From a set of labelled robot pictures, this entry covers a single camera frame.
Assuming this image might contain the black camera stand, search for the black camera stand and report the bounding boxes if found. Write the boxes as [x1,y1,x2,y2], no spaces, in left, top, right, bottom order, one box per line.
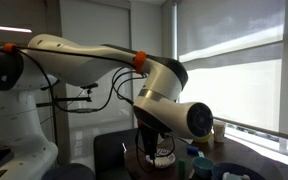
[36,82,100,108]

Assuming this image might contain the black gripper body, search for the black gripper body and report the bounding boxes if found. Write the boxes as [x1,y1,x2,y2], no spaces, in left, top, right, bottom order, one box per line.
[139,122,162,148]

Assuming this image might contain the toy milk carton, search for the toy milk carton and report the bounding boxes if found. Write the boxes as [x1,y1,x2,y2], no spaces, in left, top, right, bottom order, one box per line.
[221,171,252,180]

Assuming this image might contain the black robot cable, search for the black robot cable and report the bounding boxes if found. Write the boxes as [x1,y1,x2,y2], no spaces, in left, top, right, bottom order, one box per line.
[0,44,149,115]

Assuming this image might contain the blue sponge block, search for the blue sponge block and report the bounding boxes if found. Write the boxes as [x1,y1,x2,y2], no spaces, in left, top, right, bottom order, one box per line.
[186,145,200,155]

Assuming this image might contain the small teal bowl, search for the small teal bowl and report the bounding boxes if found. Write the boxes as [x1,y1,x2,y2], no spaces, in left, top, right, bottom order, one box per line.
[192,156,216,179]

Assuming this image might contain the green plastic cylinder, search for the green plastic cylinder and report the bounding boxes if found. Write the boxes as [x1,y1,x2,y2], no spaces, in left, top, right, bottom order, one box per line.
[178,157,187,177]

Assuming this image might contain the light wooden spoon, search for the light wooden spoon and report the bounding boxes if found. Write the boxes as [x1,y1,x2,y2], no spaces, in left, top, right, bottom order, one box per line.
[187,168,196,180]

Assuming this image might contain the frosted glass partition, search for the frosted glass partition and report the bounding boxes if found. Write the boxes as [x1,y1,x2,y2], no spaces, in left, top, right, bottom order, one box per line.
[58,0,132,166]

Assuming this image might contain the dark grey bowl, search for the dark grey bowl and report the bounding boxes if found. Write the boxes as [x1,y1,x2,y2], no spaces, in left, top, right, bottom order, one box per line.
[211,162,268,180]

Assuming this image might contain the fluorescent ceiling light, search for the fluorescent ceiling light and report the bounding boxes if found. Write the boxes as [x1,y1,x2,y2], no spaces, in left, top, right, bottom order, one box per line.
[0,23,33,34]

